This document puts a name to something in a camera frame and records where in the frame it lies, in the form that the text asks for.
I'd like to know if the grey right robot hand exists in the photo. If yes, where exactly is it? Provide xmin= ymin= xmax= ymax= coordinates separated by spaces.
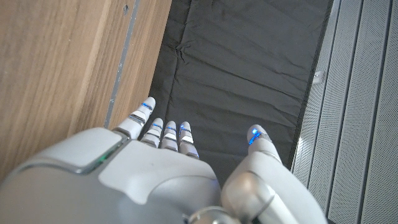
xmin=0 ymin=96 xmax=329 ymax=224

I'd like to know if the black fabric backdrop curtain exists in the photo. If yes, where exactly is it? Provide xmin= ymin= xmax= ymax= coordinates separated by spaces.
xmin=146 ymin=0 xmax=333 ymax=187

